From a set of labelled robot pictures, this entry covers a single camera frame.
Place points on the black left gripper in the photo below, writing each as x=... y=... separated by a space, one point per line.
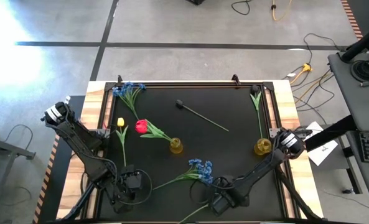
x=132 y=183

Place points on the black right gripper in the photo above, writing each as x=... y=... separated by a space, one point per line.
x=221 y=203

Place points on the yellow artificial tulip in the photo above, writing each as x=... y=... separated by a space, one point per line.
x=192 y=214
x=120 y=122

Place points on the blue artificial flower bunch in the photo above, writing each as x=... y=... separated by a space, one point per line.
x=204 y=171
x=119 y=92

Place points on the red artificial tulip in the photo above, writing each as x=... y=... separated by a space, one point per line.
x=141 y=127

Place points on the black tulip bare stem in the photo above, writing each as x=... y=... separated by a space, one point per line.
x=180 y=103

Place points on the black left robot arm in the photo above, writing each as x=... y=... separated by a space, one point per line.
x=78 y=143

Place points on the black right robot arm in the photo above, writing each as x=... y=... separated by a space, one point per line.
x=259 y=169

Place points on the ribbed yellow glass vase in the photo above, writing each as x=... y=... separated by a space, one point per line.
x=176 y=147

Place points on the dimpled yellow glass vase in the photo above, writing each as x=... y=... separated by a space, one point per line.
x=263 y=147

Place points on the black table mat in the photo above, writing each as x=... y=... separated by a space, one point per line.
x=187 y=155

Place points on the black striped-edge floor mat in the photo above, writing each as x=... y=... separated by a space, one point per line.
x=64 y=165

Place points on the black table clamp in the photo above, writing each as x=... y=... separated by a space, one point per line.
x=236 y=79
x=119 y=79

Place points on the white paper sheet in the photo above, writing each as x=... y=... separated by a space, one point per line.
x=322 y=152

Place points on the grey metal stand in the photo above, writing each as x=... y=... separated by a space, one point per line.
x=3 y=149

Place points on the black desk foot bar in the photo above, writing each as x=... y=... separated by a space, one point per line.
x=333 y=133

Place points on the grey office desk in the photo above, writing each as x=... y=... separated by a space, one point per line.
x=352 y=102

